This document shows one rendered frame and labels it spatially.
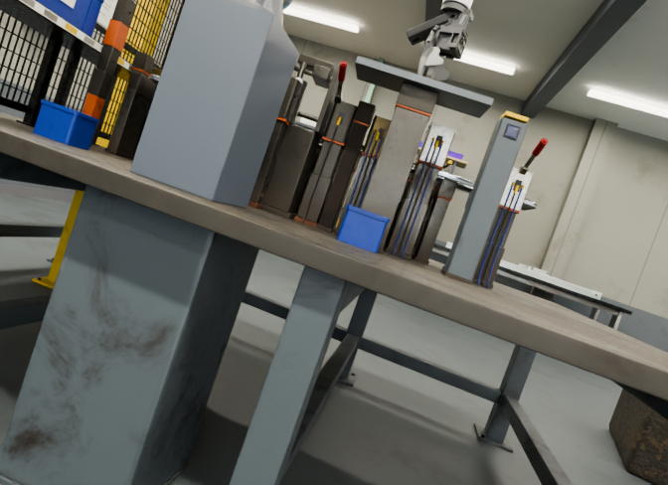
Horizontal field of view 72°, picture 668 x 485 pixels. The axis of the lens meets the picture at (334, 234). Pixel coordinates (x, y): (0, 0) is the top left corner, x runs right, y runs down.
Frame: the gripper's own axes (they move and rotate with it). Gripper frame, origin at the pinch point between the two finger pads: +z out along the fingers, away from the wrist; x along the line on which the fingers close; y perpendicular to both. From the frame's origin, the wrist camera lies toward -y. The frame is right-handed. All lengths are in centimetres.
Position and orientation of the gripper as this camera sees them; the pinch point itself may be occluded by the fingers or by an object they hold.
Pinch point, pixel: (421, 80)
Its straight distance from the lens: 133.4
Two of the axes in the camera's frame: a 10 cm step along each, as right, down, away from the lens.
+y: 8.5, 3.1, -4.3
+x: 4.2, 1.0, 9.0
